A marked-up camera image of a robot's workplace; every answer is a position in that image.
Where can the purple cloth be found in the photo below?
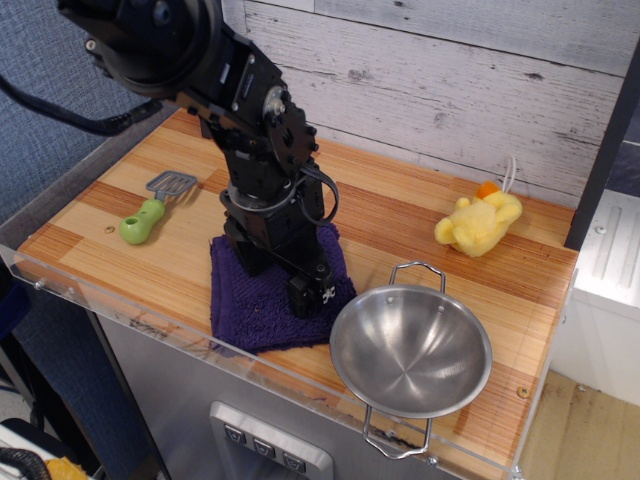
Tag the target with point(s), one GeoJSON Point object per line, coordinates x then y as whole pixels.
{"type": "Point", "coordinates": [254, 313]}

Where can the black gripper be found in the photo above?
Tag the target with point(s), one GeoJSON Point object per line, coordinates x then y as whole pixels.
{"type": "Point", "coordinates": [284, 231]}

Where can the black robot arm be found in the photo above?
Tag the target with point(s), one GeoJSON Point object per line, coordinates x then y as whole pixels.
{"type": "Point", "coordinates": [184, 52]}

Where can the yellow object bottom left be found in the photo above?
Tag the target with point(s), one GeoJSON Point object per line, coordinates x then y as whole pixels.
{"type": "Point", "coordinates": [64, 469]}

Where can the steel bowl with handles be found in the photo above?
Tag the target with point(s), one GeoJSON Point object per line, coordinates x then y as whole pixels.
{"type": "Point", "coordinates": [410, 352]}

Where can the white side cabinet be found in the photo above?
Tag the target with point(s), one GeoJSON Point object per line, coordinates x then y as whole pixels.
{"type": "Point", "coordinates": [597, 342]}

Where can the yellow plush duck toy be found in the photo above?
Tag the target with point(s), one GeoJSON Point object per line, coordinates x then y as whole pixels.
{"type": "Point", "coordinates": [477, 225]}

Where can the silver button control panel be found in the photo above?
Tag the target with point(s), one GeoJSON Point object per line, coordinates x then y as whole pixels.
{"type": "Point", "coordinates": [253, 449]}

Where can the dark right frame post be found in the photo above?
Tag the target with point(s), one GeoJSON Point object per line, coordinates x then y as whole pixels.
{"type": "Point", "coordinates": [614, 135]}

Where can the green handled grey spatula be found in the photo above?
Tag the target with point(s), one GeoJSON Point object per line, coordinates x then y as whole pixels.
{"type": "Point", "coordinates": [136, 229]}

